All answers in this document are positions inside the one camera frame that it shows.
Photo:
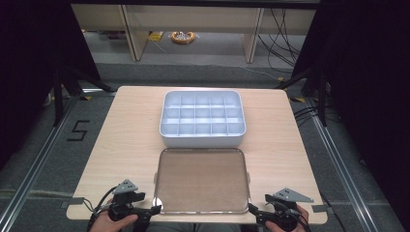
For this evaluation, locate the yellow flat object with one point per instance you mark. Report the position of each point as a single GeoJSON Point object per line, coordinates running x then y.
{"type": "Point", "coordinates": [156, 36]}

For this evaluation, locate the black curtain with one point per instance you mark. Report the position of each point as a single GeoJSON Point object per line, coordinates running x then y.
{"type": "Point", "coordinates": [370, 96]}
{"type": "Point", "coordinates": [32, 64]}

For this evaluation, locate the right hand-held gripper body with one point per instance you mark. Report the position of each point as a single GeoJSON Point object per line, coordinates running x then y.
{"type": "Point", "coordinates": [283, 209]}

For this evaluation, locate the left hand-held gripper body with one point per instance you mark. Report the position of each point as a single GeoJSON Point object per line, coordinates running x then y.
{"type": "Point", "coordinates": [124, 206]}

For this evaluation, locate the aluminium floor rail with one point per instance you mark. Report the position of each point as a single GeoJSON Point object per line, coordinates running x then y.
{"type": "Point", "coordinates": [341, 174]}
{"type": "Point", "coordinates": [35, 167]}

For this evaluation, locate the person's left hand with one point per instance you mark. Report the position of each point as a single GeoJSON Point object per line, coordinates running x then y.
{"type": "Point", "coordinates": [106, 225]}

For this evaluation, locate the person's grey trousers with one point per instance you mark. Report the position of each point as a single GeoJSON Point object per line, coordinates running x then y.
{"type": "Point", "coordinates": [196, 227]}

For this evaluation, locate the person's right hand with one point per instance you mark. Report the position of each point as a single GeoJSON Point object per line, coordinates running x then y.
{"type": "Point", "coordinates": [303, 222]}

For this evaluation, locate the black metal stand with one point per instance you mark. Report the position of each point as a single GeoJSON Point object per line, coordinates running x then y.
{"type": "Point", "coordinates": [58, 96]}
{"type": "Point", "coordinates": [322, 96]}

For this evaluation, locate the pale blue compartment box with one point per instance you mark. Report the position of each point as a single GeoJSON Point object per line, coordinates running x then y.
{"type": "Point", "coordinates": [202, 135]}

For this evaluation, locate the grey tape piece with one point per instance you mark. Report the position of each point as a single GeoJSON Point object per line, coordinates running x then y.
{"type": "Point", "coordinates": [321, 208]}
{"type": "Point", "coordinates": [73, 202]}

